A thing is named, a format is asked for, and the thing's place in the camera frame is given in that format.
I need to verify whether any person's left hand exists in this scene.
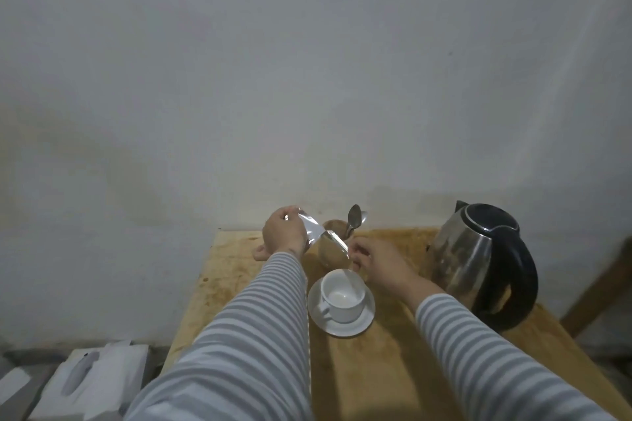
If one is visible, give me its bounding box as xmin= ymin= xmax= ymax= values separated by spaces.
xmin=253 ymin=206 xmax=310 ymax=262

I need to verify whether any person's right hand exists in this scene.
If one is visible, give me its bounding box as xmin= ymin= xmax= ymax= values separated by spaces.
xmin=348 ymin=236 xmax=445 ymax=312

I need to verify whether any silver sachet packet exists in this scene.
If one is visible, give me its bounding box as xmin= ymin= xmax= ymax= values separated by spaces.
xmin=295 ymin=208 xmax=354 ymax=260

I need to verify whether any person's left forearm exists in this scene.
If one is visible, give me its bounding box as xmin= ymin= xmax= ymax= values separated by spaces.
xmin=123 ymin=251 xmax=314 ymax=421

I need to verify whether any person's right forearm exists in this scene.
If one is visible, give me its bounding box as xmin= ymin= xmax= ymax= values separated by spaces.
xmin=414 ymin=291 xmax=618 ymax=421

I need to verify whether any brown spoon holder cup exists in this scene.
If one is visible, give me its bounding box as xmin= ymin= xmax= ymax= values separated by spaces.
xmin=317 ymin=219 xmax=357 ymax=269

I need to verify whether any metal spoon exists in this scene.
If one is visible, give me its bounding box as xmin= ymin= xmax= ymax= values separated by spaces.
xmin=345 ymin=204 xmax=362 ymax=241

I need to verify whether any white cup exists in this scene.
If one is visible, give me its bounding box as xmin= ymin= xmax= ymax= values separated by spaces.
xmin=316 ymin=268 xmax=367 ymax=325

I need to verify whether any white saucer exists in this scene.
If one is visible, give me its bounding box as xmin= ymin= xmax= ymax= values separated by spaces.
xmin=306 ymin=278 xmax=376 ymax=338

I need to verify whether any white tissue box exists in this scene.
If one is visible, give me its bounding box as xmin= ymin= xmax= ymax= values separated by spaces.
xmin=26 ymin=340 xmax=151 ymax=421

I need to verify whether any white flat box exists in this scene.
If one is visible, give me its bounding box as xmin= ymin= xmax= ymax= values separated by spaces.
xmin=0 ymin=366 xmax=31 ymax=408

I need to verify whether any steel electric kettle black handle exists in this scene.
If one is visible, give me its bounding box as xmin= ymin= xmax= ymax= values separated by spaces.
xmin=429 ymin=200 xmax=539 ymax=334

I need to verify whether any wooden chair frame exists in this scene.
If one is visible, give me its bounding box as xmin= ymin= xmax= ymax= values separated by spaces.
xmin=559 ymin=236 xmax=632 ymax=339

